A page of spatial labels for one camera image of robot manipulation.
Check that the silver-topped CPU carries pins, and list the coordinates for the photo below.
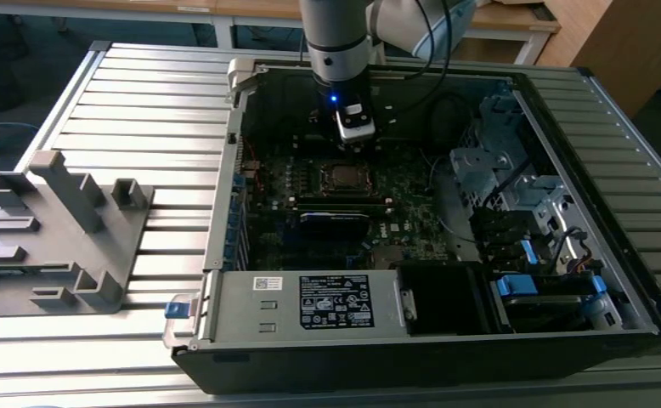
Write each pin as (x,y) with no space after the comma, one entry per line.
(345,175)

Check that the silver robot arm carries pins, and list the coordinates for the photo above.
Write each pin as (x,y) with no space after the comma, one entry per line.
(331,25)

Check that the CPU socket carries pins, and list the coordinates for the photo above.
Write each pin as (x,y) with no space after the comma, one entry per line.
(325,191)

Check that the black RAM slot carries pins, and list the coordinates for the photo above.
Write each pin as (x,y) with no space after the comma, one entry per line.
(341,206)
(341,210)
(341,201)
(341,197)

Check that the green motherboard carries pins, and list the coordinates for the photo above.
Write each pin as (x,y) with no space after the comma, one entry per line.
(409,212)

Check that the silver metal drive cage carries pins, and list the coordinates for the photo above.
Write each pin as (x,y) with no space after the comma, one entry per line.
(477,163)

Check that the black graphics card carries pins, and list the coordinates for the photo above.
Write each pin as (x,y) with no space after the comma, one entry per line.
(331,229)

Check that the brown chipset heatsink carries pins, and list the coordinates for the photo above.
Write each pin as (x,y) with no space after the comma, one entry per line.
(387,257)

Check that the blue plastic drive latch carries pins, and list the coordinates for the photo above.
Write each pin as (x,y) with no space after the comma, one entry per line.
(513,284)
(527,253)
(596,284)

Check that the wooden cabinet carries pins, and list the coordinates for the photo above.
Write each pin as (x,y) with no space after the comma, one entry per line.
(618,42)

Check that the silver power supply unit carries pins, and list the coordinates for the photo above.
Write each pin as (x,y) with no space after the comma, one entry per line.
(238,314)

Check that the blue plastic case latch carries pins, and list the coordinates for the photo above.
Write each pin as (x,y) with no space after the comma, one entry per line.
(177,309)

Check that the grey plastic parts rack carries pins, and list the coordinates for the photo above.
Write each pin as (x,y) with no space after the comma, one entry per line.
(79,255)

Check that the black hard disk drive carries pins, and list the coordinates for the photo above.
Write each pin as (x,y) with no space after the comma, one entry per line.
(539,312)

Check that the green RAM stick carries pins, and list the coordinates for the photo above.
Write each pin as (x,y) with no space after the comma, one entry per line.
(39,268)

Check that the black open PC case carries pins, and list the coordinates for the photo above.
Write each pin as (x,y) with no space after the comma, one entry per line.
(419,365)

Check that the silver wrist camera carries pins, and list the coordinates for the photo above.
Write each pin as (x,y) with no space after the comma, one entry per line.
(354,134)

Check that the wooden desk white frame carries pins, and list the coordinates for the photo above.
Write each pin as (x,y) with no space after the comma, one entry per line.
(137,6)
(505,21)

